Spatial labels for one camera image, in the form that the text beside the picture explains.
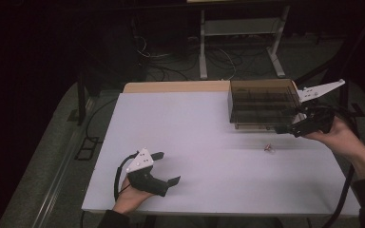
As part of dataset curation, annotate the metal floor rail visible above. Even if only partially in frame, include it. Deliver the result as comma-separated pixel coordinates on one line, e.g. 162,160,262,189
31,94,91,228

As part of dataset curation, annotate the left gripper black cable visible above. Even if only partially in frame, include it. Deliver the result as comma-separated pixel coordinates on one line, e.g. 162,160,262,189
113,151,140,202

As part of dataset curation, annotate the white metal table frame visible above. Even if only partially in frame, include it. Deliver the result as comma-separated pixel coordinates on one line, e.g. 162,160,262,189
199,4,291,80

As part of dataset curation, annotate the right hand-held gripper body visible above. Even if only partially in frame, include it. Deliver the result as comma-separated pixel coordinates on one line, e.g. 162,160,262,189
286,79,346,138

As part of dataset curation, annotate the black metal stand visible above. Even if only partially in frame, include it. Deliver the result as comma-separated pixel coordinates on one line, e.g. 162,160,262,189
67,63,88,126
337,75,365,119

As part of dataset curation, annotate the thin black floor cable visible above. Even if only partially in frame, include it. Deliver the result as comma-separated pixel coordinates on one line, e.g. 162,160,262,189
85,97,119,144

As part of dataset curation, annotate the smoky transparent drawer organizer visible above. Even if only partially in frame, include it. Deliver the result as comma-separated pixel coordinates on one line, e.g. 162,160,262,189
226,78,302,131

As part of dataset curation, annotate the white floor cable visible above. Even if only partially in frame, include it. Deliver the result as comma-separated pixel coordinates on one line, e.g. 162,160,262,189
220,47,238,81

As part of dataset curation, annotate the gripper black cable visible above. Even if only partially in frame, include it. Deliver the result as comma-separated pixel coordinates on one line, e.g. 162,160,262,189
113,151,140,202
321,104,362,228

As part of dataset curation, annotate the person's left hand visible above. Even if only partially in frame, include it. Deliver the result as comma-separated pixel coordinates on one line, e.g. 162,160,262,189
112,176,156,215

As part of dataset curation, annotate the person's right hand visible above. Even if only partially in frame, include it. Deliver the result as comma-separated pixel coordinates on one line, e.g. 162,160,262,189
303,116,364,161

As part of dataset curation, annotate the tangle of black floor cables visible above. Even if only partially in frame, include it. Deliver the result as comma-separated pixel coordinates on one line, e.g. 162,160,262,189
132,34,267,82

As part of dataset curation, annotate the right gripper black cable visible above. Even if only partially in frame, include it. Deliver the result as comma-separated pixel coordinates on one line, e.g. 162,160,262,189
321,104,362,228

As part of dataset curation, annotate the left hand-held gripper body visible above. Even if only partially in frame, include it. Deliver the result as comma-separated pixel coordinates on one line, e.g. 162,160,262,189
125,146,169,198

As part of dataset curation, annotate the black floor frame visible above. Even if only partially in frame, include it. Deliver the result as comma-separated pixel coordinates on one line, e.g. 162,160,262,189
74,136,101,162

